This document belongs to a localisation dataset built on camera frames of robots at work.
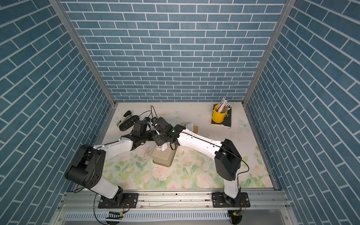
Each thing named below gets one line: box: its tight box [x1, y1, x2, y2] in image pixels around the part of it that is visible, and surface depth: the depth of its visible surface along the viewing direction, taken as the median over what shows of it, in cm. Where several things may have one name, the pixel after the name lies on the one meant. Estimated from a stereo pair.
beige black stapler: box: [116, 110, 134, 127], surface depth 109 cm
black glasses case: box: [119, 115, 140, 132], surface depth 105 cm
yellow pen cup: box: [211, 104, 228, 124], surface depth 104 cm
